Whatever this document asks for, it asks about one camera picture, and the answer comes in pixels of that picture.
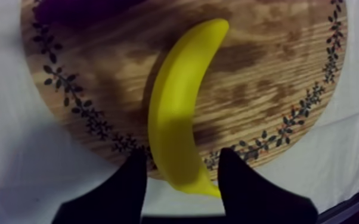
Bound purple toy grapes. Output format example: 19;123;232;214
33;0;149;29

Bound round wooden board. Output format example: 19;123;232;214
20;0;348;182

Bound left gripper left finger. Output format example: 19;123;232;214
51;148;148;224

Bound yellow toy banana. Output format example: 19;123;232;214
147;18;230;198

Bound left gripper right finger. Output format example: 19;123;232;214
217;148;319;224

